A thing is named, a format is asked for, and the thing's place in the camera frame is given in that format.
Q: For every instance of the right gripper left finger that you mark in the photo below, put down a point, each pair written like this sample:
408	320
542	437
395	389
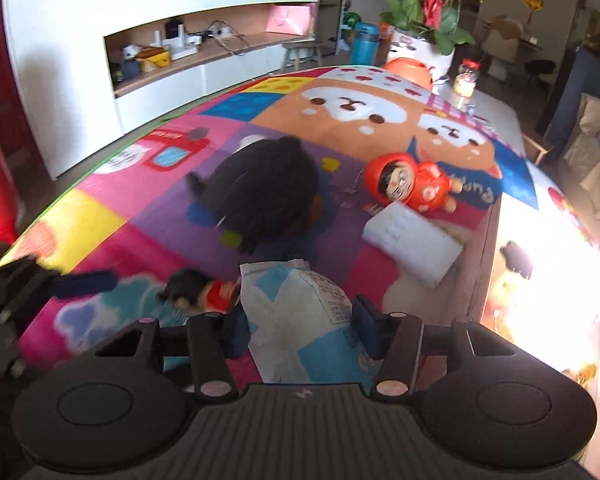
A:
213	338

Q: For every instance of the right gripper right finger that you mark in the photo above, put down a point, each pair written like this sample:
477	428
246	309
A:
394	339

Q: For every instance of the blue white snack bag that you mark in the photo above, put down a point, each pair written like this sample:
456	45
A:
300	326

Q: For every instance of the black plush toy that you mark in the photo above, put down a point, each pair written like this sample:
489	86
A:
262	192

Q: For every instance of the red hooded doll figure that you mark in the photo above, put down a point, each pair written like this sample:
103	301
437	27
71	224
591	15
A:
422	186

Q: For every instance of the small black red doll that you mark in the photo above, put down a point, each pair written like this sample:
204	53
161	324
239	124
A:
193	291

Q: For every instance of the yellow power strip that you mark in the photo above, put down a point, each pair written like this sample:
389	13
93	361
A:
414	243

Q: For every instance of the colourful cartoon play mat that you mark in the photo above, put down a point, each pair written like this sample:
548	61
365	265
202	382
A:
326	275

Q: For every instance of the pink cardboard box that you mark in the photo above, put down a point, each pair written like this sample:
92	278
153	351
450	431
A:
539	287

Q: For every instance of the red lidded snack jar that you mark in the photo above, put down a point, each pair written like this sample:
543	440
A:
466	78

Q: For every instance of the orange round toy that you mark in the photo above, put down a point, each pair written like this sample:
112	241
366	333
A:
411	70

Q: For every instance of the blue water bottle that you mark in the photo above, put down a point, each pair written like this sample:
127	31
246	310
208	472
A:
364	44

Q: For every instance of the white tv cabinet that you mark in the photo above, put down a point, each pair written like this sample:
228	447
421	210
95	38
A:
90	71

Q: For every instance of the purple orchid flower pot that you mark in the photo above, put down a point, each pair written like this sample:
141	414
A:
427	31

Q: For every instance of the pink gift bag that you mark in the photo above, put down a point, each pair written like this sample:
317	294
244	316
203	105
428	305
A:
290	19

